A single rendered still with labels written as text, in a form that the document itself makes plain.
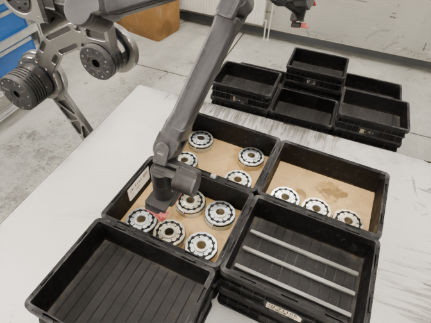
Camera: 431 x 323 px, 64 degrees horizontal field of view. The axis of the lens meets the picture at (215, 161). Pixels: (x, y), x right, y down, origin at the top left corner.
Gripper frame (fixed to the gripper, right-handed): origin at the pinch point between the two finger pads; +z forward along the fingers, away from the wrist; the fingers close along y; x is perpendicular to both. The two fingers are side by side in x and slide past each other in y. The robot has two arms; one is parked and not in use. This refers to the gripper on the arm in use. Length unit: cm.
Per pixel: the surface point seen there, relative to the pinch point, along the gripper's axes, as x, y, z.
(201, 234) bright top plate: -10.2, 3.0, 10.7
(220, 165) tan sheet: -1.9, 36.2, 15.5
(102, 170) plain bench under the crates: 46, 21, 29
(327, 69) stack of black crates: -21, 191, 56
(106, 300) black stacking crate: 4.7, -26.5, 12.9
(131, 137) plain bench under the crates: 47, 44, 30
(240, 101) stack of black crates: 21, 121, 53
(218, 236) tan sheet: -14.9, 6.4, 13.7
